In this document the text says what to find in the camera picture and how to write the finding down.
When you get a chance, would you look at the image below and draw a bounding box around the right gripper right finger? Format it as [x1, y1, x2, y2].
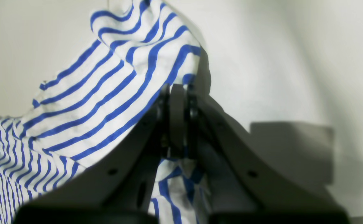
[185, 85, 350, 224]

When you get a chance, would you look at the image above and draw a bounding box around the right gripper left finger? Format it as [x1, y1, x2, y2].
[14, 85, 185, 224]

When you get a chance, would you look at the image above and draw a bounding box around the blue white striped T-shirt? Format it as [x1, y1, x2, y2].
[0, 0, 201, 224]

